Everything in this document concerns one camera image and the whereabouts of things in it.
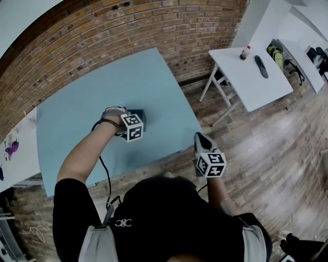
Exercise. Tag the person's left forearm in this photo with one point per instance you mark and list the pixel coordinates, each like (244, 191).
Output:
(84, 153)

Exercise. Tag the person's left hand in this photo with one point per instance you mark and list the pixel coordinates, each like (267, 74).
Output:
(113, 112)

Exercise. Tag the black office chair base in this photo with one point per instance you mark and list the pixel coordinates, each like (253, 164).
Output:
(296, 70)

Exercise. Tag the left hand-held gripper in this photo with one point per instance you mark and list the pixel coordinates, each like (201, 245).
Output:
(132, 128)

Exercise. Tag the long white desk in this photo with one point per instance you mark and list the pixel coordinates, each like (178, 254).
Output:
(307, 69)

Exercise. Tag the green backpack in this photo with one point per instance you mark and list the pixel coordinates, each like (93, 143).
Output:
(277, 56)

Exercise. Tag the black shoe insole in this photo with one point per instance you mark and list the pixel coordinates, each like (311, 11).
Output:
(261, 66)

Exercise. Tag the white table with wooden legs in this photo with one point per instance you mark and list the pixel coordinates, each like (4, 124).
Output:
(256, 89)

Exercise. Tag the person's right forearm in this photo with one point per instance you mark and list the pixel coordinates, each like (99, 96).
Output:
(217, 194)

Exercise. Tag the person's black shirt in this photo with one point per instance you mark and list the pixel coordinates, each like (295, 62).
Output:
(166, 204)

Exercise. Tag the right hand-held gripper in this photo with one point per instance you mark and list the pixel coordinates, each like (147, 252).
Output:
(211, 165)

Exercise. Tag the black pen holder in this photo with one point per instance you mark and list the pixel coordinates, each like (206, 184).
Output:
(140, 115)

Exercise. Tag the black bag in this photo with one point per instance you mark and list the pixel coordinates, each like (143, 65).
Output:
(292, 243)

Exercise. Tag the white side table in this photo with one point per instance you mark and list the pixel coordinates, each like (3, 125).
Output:
(18, 163)

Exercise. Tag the grey metal rack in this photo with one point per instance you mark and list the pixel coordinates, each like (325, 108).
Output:
(7, 230)

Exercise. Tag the purple cloth item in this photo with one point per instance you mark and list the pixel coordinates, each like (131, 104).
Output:
(11, 149)

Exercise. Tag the cola bottle with red cap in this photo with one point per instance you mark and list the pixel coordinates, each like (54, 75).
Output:
(244, 53)

